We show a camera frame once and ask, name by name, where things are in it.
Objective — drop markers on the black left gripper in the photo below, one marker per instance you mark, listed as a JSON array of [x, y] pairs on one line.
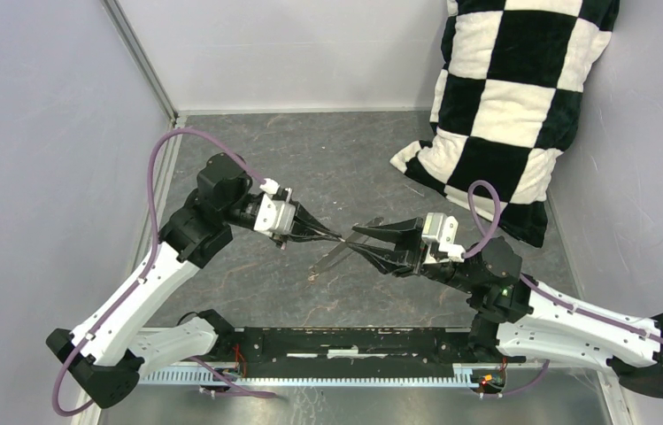
[[304, 222]]

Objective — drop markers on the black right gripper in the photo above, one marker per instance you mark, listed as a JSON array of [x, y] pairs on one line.
[[410, 252]]

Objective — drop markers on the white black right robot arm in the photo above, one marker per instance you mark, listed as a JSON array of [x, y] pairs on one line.
[[518, 316]]

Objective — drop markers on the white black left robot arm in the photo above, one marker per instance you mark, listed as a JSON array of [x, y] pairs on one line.
[[105, 354]]

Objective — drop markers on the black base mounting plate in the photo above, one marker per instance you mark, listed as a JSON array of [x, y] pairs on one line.
[[349, 352]]

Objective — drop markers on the black white checkered pillow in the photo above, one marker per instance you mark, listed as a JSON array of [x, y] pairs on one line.
[[507, 104]]

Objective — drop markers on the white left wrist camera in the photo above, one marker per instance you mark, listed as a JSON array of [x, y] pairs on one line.
[[275, 210]]

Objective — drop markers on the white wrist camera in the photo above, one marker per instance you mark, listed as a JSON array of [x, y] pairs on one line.
[[438, 235], [275, 210]]

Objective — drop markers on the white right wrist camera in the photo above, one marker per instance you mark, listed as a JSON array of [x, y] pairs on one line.
[[438, 235]]

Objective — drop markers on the aluminium frame rail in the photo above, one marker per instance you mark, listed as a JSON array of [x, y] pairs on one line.
[[168, 153]]

